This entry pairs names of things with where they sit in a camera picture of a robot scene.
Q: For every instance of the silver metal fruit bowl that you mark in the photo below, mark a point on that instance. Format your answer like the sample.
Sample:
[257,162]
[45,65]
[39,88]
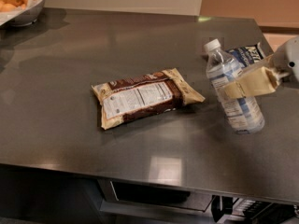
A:
[26,12]

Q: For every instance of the brown and cream snack bag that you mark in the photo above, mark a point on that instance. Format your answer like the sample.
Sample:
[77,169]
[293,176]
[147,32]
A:
[132,98]

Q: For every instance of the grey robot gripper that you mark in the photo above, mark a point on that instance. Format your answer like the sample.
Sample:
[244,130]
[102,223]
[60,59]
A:
[289,57]

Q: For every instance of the black appliance under table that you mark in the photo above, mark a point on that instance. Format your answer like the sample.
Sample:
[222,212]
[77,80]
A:
[229,210]

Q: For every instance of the white paper bowl liner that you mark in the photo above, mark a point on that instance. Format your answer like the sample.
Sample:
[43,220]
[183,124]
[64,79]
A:
[12,14]

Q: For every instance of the orange fruit bottom left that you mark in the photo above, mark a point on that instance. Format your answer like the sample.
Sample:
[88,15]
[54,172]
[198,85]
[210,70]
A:
[7,7]

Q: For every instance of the blue Kettle chips bag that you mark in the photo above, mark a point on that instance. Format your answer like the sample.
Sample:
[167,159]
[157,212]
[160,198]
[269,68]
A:
[248,55]

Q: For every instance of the clear plastic water bottle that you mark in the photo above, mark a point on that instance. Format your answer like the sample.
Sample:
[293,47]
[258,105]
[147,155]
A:
[224,71]

